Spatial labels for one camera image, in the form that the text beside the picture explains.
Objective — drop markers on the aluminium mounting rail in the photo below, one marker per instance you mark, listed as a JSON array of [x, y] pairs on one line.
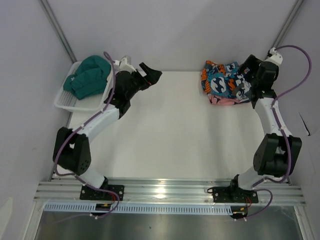
[[167, 191]]

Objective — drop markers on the blue patterned shorts pile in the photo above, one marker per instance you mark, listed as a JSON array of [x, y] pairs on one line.
[[225, 82]]

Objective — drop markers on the right aluminium frame post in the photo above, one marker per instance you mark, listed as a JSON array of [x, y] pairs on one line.
[[288, 20]]

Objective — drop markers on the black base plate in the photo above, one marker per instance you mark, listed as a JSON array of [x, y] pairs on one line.
[[226, 194], [90, 194]]

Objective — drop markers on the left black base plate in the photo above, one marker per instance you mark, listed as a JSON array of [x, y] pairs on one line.
[[90, 194]]

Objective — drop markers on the white plastic basket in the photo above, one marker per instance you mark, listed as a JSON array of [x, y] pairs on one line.
[[65, 100]]

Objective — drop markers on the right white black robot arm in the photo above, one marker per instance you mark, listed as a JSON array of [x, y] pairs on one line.
[[277, 154]]

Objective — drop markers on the slotted white cable duct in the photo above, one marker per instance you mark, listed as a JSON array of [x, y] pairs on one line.
[[135, 208]]

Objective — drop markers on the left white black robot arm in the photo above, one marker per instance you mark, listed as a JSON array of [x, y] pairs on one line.
[[72, 150]]

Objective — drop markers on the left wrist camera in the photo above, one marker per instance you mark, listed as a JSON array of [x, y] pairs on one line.
[[125, 64]]

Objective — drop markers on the teal green shorts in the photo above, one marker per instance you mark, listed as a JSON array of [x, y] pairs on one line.
[[89, 79]]

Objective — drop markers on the pink shark print shorts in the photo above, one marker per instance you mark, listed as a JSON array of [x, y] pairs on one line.
[[224, 101]]

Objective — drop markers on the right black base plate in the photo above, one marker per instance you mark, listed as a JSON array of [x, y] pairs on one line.
[[226, 194]]

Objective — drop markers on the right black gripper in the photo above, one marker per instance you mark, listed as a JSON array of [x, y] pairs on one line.
[[252, 63]]

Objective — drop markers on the aluminium frame post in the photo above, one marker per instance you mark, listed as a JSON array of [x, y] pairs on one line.
[[47, 9], [288, 20]]

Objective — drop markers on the left aluminium frame post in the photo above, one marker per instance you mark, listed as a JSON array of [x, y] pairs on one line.
[[47, 9]]

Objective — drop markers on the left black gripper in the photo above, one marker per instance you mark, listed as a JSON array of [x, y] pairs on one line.
[[152, 77]]

